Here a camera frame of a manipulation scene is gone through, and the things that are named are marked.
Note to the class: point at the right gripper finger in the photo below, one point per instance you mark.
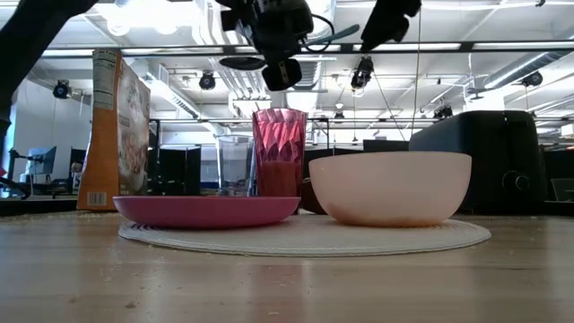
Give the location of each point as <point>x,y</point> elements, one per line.
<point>390,20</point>

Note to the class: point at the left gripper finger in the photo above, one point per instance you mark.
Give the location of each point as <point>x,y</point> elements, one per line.
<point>282,76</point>

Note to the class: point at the red faceted tumbler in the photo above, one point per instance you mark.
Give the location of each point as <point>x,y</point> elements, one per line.
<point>279,152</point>

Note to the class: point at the clear drinking glass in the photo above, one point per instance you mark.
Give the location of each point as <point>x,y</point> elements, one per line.
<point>235,166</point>

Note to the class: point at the light pink plastic bowl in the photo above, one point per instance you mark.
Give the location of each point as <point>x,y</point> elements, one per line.
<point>390,188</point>

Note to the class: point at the magenta plastic plate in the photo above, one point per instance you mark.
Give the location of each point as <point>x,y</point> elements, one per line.
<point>202,211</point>

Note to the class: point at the white round woven placemat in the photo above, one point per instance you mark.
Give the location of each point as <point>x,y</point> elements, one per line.
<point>314,240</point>

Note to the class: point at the orange cereal box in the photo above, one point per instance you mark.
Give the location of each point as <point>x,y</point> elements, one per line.
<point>107,170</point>

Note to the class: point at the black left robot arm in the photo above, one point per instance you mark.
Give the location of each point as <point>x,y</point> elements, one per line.
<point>27,40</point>

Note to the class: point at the white ceiling pipe bundle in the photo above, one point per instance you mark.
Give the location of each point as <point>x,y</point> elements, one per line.
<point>244,87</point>

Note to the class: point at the black ceiling spotlight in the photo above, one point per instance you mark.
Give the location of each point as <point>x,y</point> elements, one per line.
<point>207,81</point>
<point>61,89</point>
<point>362,72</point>
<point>443,112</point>
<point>533,79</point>

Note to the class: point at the black overhead light bar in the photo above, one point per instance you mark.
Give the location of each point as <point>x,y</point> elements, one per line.
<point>466,46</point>

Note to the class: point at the dark flat screen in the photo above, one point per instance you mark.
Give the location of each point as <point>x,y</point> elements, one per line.
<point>385,147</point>

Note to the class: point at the black cabinet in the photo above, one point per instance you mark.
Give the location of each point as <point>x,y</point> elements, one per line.
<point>179,170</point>

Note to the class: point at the black two-slot toaster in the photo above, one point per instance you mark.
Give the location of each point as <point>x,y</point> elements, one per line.
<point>502,143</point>

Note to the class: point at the person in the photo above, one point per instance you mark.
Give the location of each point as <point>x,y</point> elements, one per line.
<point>76,169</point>

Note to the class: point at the dark grey box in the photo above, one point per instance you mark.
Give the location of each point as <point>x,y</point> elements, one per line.
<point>562,190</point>

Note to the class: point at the computer monitor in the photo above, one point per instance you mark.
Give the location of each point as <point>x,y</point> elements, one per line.
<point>44,159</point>

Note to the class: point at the silver ventilation duct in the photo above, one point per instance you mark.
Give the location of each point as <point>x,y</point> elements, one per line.
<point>314,74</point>
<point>515,69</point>

